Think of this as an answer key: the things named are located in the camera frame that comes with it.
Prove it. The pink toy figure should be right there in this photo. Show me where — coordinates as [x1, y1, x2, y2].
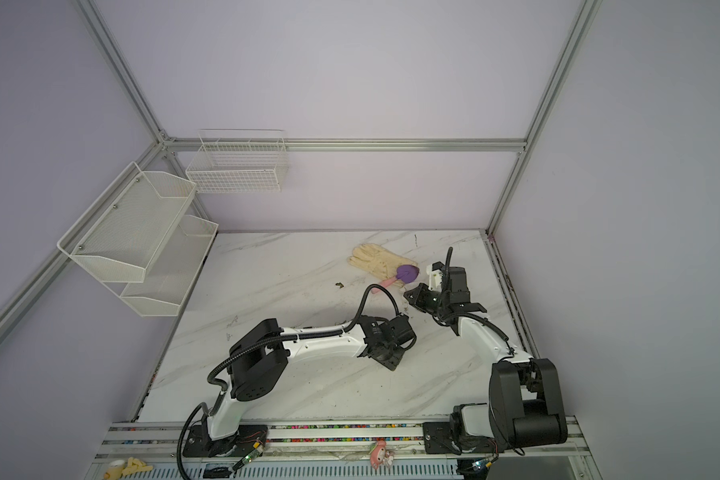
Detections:
[369, 440, 394, 470]

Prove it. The white wire basket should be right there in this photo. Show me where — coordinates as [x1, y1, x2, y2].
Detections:
[186, 129, 289, 194]

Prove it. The cream leather glove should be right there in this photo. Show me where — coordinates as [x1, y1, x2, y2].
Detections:
[347, 243, 418, 280]

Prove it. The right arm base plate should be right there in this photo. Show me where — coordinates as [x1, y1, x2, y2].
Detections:
[422, 422, 503, 455]

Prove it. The yellow toy figure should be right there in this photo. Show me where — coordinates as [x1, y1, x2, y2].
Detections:
[102, 457, 154, 480]

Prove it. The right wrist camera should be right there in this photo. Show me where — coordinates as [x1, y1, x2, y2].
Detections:
[426, 261, 452, 293]

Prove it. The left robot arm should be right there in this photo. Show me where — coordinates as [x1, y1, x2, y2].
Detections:
[204, 314, 417, 441]

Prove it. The aluminium front rail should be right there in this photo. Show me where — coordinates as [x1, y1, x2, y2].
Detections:
[83, 415, 604, 480]

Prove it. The white mesh two-tier shelf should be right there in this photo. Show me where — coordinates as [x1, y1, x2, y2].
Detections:
[57, 163, 218, 317]

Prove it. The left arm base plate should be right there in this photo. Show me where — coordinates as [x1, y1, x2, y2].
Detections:
[182, 424, 269, 458]

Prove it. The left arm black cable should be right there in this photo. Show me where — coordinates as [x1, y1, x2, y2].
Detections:
[175, 283, 418, 480]

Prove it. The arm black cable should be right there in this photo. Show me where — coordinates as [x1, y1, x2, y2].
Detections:
[175, 283, 418, 480]
[428, 246, 526, 457]

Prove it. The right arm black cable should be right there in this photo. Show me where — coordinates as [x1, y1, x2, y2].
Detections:
[428, 246, 526, 457]

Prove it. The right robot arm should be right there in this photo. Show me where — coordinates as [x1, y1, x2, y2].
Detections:
[404, 262, 568, 454]

